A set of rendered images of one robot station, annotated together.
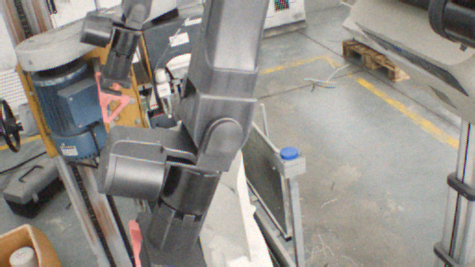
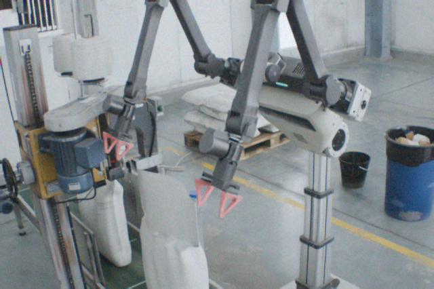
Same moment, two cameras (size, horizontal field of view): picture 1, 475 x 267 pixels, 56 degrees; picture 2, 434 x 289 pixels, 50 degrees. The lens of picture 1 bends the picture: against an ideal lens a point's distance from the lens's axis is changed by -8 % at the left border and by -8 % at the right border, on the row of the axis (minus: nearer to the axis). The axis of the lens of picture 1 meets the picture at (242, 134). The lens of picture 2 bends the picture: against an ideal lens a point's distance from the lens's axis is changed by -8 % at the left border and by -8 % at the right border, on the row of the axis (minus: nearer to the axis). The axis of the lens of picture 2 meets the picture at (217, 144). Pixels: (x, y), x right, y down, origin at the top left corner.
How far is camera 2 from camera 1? 0.98 m
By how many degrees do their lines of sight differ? 22
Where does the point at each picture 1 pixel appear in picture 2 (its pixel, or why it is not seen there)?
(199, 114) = (243, 121)
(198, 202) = (237, 157)
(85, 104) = (94, 152)
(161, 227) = (223, 169)
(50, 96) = (66, 149)
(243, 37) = (255, 95)
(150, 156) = (224, 137)
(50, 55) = (74, 121)
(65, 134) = (72, 175)
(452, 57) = (308, 111)
